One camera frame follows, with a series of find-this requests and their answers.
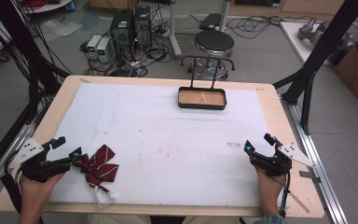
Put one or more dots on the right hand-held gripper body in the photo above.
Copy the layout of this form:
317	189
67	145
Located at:
275	163

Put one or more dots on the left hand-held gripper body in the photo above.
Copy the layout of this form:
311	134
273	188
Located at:
35	168

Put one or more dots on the dark red striped bow tie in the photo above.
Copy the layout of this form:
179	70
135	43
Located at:
98	166

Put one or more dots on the person's left hand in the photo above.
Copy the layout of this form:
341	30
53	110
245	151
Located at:
38	189

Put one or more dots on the person's right hand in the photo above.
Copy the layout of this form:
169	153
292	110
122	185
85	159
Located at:
268	188

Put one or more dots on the grey tape piece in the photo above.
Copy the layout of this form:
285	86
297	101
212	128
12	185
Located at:
309	176

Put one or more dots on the black tray with wooden bottom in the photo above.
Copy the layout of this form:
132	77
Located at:
202	98

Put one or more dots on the white table mat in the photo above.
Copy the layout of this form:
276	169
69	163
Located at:
167	149

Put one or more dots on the white floor board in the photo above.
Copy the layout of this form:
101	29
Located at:
295	40

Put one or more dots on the white power supply box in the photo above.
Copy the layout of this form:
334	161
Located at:
103	49
93	45

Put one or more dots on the black round stool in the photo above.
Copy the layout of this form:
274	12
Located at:
214	43

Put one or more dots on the grey machine part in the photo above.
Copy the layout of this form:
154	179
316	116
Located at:
312	31

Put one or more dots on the black computer tower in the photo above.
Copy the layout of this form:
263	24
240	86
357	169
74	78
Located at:
143	26
121	34

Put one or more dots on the black flat device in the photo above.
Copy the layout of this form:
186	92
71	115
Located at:
210	21

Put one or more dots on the white desk leg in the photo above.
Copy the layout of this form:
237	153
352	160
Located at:
224	14
174	34

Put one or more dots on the aluminium rail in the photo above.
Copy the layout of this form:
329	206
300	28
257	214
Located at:
3	161
320	161

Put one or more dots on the black metal frame post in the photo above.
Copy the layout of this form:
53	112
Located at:
15	40
321	49

